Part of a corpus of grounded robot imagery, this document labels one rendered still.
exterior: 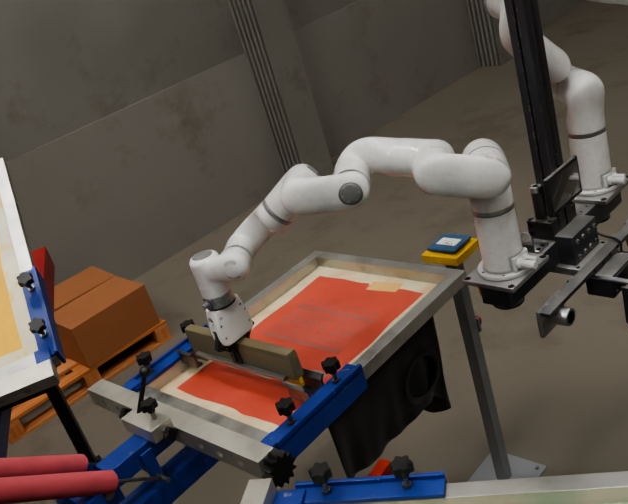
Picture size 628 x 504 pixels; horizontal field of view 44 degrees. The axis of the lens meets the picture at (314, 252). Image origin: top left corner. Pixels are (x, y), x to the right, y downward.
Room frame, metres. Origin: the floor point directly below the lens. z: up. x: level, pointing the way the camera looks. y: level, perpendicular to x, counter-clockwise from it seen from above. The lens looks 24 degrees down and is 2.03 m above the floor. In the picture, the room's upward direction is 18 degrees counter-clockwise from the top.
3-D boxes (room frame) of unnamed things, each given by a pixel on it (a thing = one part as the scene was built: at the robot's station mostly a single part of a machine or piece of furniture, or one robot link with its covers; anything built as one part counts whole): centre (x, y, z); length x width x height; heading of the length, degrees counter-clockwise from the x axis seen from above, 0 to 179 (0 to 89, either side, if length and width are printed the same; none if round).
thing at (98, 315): (3.98, 1.55, 0.19); 1.04 x 0.73 x 0.38; 128
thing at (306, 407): (1.49, 0.10, 0.98); 0.30 x 0.05 x 0.07; 131
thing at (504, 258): (1.57, -0.42, 1.21); 0.16 x 0.13 x 0.15; 38
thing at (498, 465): (2.14, -0.40, 0.48); 0.22 x 0.22 x 0.96; 41
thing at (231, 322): (1.72, 0.25, 1.16); 0.10 x 0.08 x 0.11; 131
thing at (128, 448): (1.49, 0.53, 1.02); 0.17 x 0.06 x 0.05; 131
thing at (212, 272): (1.71, 0.22, 1.29); 0.15 x 0.10 x 0.11; 78
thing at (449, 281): (1.86, 0.10, 0.97); 0.79 x 0.58 x 0.04; 131
